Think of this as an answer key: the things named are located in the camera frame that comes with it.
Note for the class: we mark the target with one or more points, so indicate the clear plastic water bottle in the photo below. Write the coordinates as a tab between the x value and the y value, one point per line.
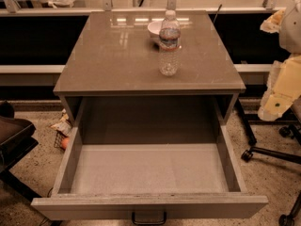
169	44

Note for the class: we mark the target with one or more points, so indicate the metal shelf rail frame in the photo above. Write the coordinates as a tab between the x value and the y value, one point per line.
150	3

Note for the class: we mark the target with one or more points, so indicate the grey cabinet with glossy top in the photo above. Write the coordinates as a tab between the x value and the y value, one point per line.
115	56

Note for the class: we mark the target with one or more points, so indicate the dark chair at left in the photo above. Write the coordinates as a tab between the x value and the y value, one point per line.
15	143

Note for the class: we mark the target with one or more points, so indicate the black drawer handle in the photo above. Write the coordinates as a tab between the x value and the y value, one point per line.
137	221

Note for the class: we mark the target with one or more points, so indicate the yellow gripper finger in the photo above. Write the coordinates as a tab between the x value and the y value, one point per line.
272	23
283	88

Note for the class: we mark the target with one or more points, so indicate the open grey top drawer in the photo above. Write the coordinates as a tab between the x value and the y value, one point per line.
149	155

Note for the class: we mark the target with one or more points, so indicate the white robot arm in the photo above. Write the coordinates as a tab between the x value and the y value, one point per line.
290	28

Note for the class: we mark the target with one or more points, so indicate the wire basket with snacks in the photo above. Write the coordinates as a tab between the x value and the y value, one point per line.
63	131

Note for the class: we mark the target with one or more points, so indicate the white ceramic bowl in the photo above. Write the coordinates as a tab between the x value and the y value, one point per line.
154	28

